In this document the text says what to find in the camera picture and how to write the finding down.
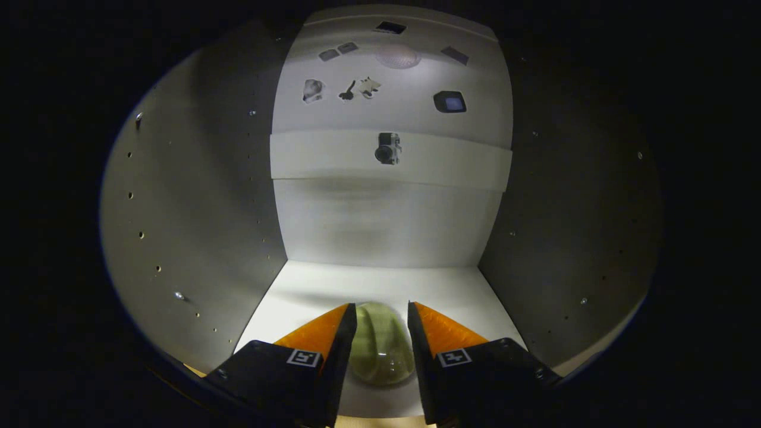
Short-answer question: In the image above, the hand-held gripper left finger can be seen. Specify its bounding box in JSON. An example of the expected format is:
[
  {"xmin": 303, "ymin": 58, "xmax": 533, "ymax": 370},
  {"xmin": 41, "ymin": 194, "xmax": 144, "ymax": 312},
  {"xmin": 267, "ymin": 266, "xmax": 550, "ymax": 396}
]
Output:
[{"xmin": 205, "ymin": 302, "xmax": 359, "ymax": 428}]

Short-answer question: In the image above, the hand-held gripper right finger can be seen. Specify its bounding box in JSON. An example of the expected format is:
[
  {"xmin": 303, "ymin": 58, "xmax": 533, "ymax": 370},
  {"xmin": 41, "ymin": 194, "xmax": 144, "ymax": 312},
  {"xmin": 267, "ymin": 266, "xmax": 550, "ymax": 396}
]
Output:
[{"xmin": 407, "ymin": 300, "xmax": 562, "ymax": 426}]

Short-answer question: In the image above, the green oval dish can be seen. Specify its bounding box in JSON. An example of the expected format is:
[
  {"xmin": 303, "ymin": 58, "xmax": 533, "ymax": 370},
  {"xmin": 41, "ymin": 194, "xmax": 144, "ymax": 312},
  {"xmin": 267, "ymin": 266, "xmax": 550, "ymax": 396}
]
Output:
[{"xmin": 348, "ymin": 301, "xmax": 416, "ymax": 386}]

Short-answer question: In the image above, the white cabinet shelf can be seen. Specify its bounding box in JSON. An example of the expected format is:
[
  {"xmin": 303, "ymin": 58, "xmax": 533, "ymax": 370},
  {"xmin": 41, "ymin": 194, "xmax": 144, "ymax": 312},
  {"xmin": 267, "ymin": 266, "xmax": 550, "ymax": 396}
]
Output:
[{"xmin": 234, "ymin": 260, "xmax": 529, "ymax": 418}]

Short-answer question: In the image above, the grey cabinet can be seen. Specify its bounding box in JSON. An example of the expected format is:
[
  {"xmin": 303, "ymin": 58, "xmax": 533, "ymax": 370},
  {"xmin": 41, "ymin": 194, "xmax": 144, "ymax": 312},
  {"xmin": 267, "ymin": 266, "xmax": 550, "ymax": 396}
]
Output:
[{"xmin": 100, "ymin": 3, "xmax": 663, "ymax": 420}]

